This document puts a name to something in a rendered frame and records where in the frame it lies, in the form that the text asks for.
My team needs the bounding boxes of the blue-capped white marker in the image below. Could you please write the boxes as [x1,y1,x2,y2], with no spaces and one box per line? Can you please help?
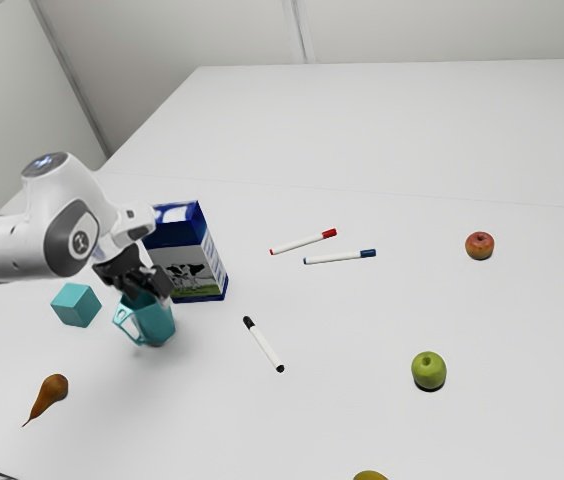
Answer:
[302,248,378,266]

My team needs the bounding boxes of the brown pear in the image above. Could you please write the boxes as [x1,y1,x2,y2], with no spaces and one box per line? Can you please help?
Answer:
[21,373,70,429]

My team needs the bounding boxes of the red-capped white marker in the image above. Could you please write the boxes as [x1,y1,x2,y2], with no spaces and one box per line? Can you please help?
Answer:
[269,228,339,257]

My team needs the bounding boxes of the black-capped white marker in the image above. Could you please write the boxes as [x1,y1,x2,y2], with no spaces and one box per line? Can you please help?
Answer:
[242,315,286,374]

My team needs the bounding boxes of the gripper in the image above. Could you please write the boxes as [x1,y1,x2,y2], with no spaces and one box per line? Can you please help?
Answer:
[91,243,175,307]

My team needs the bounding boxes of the blue milk carton with cows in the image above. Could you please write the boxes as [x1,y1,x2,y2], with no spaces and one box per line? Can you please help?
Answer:
[141,200,230,305]

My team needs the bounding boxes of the red apple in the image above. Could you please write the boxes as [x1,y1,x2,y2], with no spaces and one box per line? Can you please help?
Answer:
[464,230,496,261]

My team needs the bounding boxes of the teal faceted mug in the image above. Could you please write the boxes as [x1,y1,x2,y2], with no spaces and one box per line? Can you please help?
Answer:
[112,289,177,348]

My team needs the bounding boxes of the green apple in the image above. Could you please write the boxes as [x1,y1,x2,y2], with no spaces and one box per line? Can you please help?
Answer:
[410,350,448,392]

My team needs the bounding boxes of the teal cube block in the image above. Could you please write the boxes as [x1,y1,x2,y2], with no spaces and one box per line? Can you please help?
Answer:
[50,282,103,329]

